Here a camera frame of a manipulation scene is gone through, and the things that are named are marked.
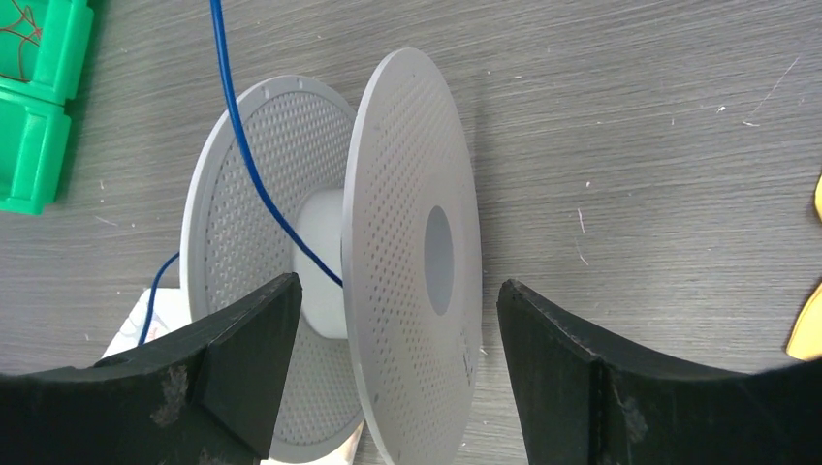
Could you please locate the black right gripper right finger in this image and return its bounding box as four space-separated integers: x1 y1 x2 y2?
497 280 821 464

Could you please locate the red cable in bin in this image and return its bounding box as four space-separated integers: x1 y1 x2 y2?
0 0 47 81

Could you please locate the white perforated cable spool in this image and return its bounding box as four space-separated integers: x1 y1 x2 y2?
179 47 483 464

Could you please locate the white patterned cloth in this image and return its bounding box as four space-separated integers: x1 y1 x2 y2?
101 287 194 360

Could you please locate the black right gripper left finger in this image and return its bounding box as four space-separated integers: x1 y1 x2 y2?
1 273 302 464

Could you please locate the yellow printed cloth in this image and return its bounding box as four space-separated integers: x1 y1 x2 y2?
785 170 822 362

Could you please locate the green plastic divided bin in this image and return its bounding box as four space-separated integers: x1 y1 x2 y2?
1 0 94 215

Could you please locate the blue cable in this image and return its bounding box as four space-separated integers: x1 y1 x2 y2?
136 0 345 348

